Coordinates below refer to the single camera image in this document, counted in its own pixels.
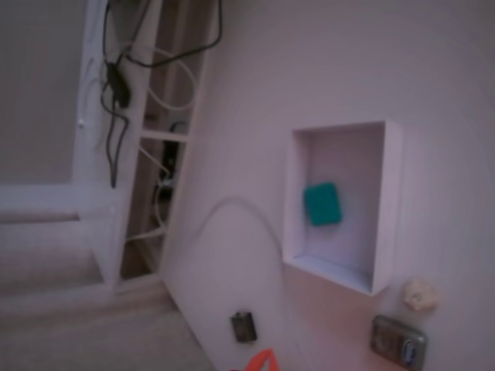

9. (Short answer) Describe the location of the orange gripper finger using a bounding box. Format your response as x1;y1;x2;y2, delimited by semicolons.
246;347;280;371

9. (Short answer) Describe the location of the green cube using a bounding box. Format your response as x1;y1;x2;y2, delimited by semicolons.
303;181;345;227

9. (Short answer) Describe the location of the white cardboard box bin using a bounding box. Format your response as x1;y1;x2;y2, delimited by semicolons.
282;120;405;297

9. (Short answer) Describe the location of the small black plastic box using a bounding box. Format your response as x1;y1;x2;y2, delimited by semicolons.
230;311;258;344

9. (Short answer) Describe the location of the crumpled paper ball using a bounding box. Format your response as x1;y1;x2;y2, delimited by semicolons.
401;278;442;312

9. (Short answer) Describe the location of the black power adapter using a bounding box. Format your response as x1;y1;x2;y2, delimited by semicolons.
104;62;131;109

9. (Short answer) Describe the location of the long white cable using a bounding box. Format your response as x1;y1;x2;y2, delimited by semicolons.
166;196;288;268

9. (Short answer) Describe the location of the black cable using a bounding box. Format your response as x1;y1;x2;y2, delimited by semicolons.
99;0;224;190

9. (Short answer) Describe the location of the white wooden frame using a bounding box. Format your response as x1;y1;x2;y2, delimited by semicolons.
0;0;202;297

